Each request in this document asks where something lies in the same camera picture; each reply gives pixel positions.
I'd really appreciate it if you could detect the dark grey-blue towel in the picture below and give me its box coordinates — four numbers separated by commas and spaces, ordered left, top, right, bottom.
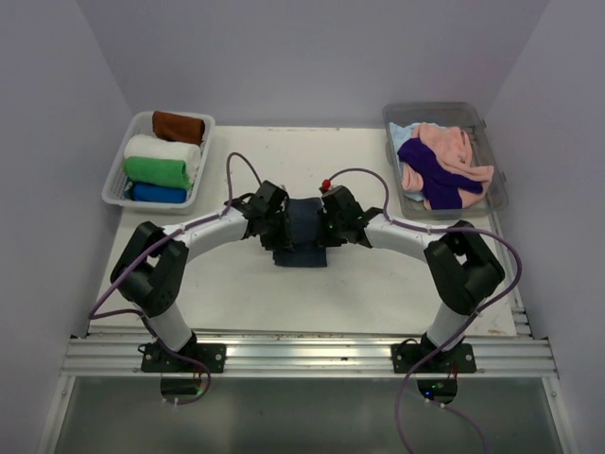
272, 198, 327, 269

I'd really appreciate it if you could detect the brown towel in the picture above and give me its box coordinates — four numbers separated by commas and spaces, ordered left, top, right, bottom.
152, 111, 205, 146

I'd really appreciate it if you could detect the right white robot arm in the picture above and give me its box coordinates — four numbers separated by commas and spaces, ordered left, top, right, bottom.
320, 181, 505, 372

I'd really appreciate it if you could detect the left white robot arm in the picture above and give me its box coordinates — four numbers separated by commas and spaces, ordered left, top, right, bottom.
110, 181, 288, 372

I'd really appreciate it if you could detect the light blue towel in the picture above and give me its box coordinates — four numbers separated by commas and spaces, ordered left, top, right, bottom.
389, 122, 420, 165

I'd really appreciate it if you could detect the purple towel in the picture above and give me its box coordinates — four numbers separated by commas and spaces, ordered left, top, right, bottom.
397, 138, 485, 210

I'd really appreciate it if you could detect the clear grey plastic bin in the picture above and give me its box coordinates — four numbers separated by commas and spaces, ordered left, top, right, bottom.
382, 101, 509, 219

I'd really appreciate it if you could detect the blue rolled towel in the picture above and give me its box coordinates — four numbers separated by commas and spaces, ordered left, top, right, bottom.
124, 181, 187, 203

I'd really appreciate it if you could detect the green rolled towel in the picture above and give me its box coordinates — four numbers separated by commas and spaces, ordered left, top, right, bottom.
123, 156, 192, 189

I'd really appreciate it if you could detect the pink towel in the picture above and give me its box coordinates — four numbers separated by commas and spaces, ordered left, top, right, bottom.
404, 122, 494, 209

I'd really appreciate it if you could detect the white rolled towel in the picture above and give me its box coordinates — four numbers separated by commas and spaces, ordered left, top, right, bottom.
124, 134, 201, 186

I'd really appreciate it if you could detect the aluminium front rail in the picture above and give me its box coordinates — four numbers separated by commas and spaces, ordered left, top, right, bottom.
60, 329, 558, 378

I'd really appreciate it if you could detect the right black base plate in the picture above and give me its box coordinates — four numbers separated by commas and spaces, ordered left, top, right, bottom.
390, 339, 477, 375

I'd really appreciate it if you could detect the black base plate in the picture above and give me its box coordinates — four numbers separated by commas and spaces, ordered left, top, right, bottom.
137, 342, 227, 374
390, 339, 477, 375

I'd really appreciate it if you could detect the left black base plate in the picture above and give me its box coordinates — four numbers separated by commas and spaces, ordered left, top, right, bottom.
137, 342, 227, 374

